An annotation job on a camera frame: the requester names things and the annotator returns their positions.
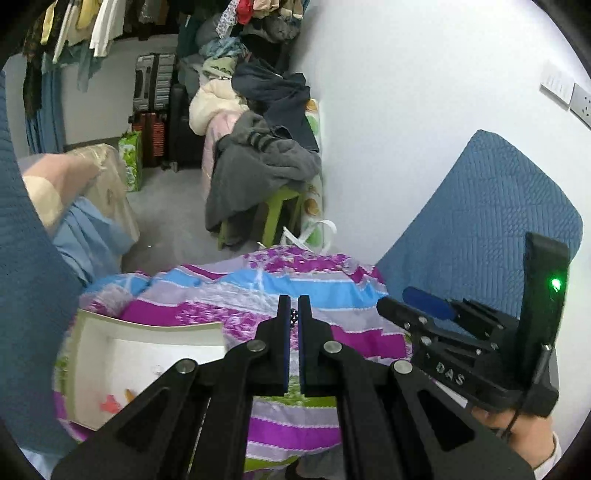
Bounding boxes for green shopping bag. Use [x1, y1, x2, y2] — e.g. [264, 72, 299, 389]
[118, 131, 142, 192]

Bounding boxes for pink beige pillow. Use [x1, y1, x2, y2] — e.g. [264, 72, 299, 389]
[22, 154, 101, 236]

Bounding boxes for white hanging shirt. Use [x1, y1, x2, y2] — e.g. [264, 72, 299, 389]
[89, 0, 126, 58]

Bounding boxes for light blue blanket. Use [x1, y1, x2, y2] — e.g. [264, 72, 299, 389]
[52, 197, 134, 286]

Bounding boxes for red black suitcase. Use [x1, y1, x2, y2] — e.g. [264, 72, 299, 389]
[129, 112, 166, 168]

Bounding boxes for cream puffy jacket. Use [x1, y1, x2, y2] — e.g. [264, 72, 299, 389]
[188, 79, 249, 136]

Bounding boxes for colourful striped floral bedsheet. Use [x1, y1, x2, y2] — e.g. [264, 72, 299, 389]
[79, 246, 412, 479]

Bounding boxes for open green cardboard box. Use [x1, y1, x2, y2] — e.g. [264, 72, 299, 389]
[65, 310, 226, 431]

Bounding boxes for silver grey suitcase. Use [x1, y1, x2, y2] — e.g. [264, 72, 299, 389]
[132, 53, 176, 112]

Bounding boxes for yellow hanging jacket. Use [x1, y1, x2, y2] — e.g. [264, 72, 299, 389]
[76, 0, 102, 30]

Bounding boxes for dark grey hoodie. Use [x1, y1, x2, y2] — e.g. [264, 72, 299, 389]
[205, 111, 322, 231]

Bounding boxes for blue textured pillow right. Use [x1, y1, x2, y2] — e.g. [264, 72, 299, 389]
[377, 130, 583, 317]

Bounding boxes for green plastic stool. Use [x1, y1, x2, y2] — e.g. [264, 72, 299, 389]
[216, 184, 309, 250]

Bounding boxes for person's right hand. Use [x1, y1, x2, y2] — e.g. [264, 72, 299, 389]
[471, 406, 562, 479]

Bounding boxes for blue textured pillow left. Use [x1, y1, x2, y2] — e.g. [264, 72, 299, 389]
[0, 68, 84, 458]

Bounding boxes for dark navy jacket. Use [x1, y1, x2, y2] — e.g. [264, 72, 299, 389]
[231, 59, 320, 153]

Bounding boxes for blue textured pillow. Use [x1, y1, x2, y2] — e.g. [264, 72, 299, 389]
[377, 130, 583, 317]
[0, 68, 84, 458]

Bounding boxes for pink flower hair clip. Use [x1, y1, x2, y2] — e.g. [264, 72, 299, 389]
[100, 394, 122, 415]

